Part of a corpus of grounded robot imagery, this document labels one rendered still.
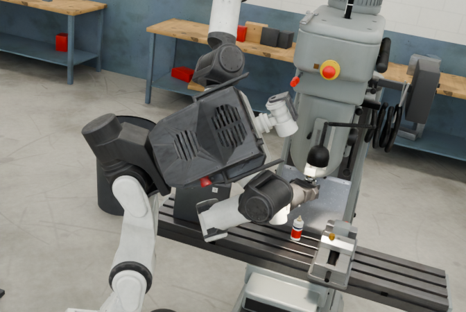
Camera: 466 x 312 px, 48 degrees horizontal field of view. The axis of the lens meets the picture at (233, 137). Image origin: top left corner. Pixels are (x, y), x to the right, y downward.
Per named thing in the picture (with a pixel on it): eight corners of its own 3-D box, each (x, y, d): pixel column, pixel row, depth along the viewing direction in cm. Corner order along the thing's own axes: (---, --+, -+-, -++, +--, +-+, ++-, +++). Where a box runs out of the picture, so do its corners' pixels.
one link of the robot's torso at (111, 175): (98, 177, 157) (133, 161, 155) (107, 157, 169) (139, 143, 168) (119, 211, 162) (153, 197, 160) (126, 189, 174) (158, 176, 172)
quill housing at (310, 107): (337, 186, 191) (357, 103, 178) (282, 171, 195) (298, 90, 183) (342, 165, 208) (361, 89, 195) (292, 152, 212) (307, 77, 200)
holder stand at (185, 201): (224, 227, 219) (230, 184, 211) (172, 217, 220) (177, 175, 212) (227, 211, 230) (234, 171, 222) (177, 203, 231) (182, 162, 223)
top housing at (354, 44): (369, 87, 162) (383, 36, 156) (288, 69, 168) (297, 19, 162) (377, 56, 204) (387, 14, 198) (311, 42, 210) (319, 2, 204)
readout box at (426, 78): (428, 126, 203) (444, 73, 194) (404, 120, 205) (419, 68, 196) (426, 110, 221) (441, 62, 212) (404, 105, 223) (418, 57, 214)
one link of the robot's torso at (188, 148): (164, 220, 143) (286, 171, 138) (122, 105, 147) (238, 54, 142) (192, 212, 172) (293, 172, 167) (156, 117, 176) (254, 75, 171)
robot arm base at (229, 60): (211, 84, 151) (246, 86, 156) (211, 40, 152) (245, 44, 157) (191, 92, 164) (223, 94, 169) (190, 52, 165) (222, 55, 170)
